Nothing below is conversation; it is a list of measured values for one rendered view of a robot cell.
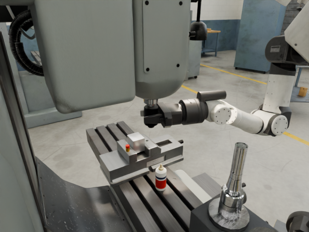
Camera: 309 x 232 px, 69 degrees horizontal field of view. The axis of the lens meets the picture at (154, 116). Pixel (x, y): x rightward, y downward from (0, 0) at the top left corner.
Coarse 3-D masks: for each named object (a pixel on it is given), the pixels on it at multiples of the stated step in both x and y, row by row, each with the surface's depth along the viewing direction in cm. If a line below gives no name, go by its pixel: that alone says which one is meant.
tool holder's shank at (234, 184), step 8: (240, 144) 44; (240, 152) 43; (232, 160) 45; (240, 160) 44; (232, 168) 45; (240, 168) 44; (232, 176) 46; (240, 176) 45; (232, 184) 46; (240, 184) 46; (232, 192) 47
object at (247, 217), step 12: (204, 204) 55; (216, 204) 53; (192, 216) 53; (204, 216) 52; (216, 216) 50; (240, 216) 50; (252, 216) 52; (192, 228) 54; (204, 228) 50; (216, 228) 49; (228, 228) 47; (240, 228) 47; (252, 228) 49; (264, 228) 47
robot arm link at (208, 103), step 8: (200, 96) 76; (208, 96) 76; (216, 96) 77; (224, 96) 77; (200, 104) 75; (208, 104) 77; (216, 104) 76; (200, 112) 75; (208, 112) 77; (216, 112) 74; (224, 112) 75; (200, 120) 76; (208, 120) 79; (216, 120) 75; (224, 120) 76
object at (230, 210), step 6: (222, 198) 48; (222, 204) 49; (228, 204) 47; (234, 204) 47; (240, 204) 47; (222, 210) 49; (228, 210) 48; (234, 210) 48; (240, 210) 49; (222, 216) 50; (228, 216) 49; (234, 216) 48
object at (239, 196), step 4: (224, 184) 50; (224, 188) 49; (224, 192) 48; (228, 192) 48; (240, 192) 48; (244, 192) 48; (224, 196) 47; (228, 196) 47; (232, 196) 47; (236, 196) 47; (240, 196) 47; (232, 200) 47; (236, 200) 46; (240, 200) 47
